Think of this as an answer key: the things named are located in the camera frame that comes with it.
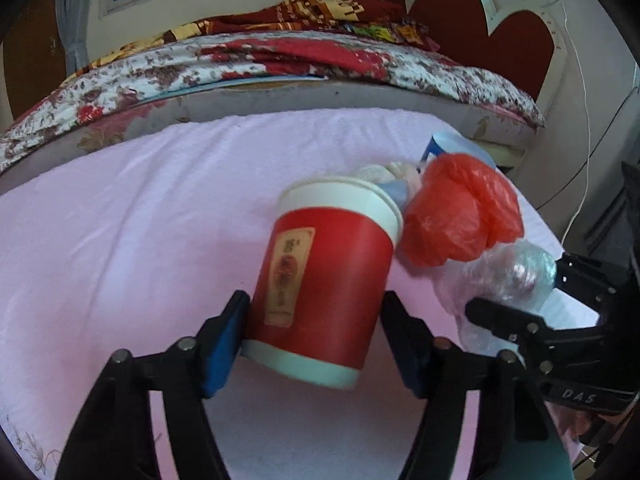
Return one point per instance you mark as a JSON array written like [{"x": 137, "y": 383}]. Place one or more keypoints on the grey floral mattress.
[{"x": 300, "y": 97}]

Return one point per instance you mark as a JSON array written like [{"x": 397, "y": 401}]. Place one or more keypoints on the crumpled white tissue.
[{"x": 387, "y": 171}]

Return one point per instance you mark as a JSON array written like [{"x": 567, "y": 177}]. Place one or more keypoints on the red heart-shaped headboard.
[{"x": 515, "y": 45}]

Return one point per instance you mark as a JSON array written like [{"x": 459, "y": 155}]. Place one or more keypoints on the blue cloth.
[{"x": 397, "y": 194}]

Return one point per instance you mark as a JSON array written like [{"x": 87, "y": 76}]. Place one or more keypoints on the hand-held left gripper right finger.
[{"x": 409, "y": 356}]

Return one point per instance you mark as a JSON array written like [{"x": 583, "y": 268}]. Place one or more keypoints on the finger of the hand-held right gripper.
[
  {"x": 500, "y": 316},
  {"x": 587, "y": 272}
]

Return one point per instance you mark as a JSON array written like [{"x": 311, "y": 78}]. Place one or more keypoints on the wooden door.
[{"x": 35, "y": 55}]

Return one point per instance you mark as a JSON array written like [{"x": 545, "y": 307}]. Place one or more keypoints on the clear plastic bag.
[{"x": 495, "y": 277}]

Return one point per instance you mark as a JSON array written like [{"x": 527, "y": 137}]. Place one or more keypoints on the floral bedsheet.
[{"x": 150, "y": 70}]

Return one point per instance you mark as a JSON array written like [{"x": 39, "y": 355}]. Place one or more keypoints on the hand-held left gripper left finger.
[{"x": 225, "y": 342}]

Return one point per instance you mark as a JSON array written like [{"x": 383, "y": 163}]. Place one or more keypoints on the blue and white cup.
[{"x": 452, "y": 145}]

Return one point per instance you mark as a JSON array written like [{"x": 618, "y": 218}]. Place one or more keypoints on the red plastic bag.
[{"x": 455, "y": 210}]

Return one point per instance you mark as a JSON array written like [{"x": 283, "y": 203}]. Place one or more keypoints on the red printed blanket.
[{"x": 310, "y": 10}]

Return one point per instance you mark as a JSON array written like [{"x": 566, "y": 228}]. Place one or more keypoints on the grey window curtain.
[{"x": 75, "y": 15}]

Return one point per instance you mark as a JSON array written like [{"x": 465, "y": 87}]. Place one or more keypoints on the bed with floral quilt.
[{"x": 505, "y": 147}]

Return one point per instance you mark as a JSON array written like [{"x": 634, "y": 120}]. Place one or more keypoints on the red paper cup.
[{"x": 325, "y": 280}]

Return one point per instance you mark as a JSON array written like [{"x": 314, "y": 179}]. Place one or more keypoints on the pink tablecloth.
[{"x": 125, "y": 240}]

